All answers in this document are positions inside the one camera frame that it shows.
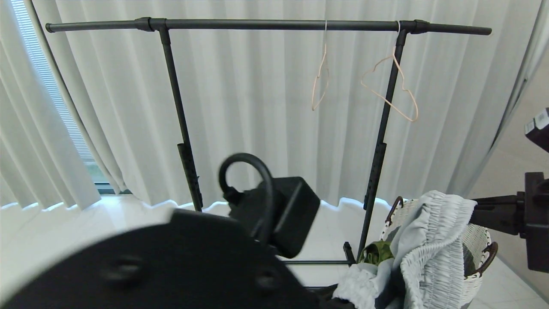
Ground white laundry basket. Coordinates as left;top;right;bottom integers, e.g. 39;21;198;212
380;196;499;309

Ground pink clothes hanger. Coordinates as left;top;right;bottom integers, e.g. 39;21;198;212
311;21;330;112
360;21;419;123

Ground pale grey shorts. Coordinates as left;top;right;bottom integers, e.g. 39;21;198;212
332;190;478;309

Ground window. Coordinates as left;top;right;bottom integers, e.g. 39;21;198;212
13;0;132;195

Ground green garment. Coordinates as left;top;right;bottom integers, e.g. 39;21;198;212
358;240;395;265

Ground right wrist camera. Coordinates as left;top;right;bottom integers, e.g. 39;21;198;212
524;107;549;153

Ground black clothes rack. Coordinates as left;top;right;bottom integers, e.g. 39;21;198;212
45;17;493;293

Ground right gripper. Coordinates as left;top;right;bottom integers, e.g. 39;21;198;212
470;172;549;273

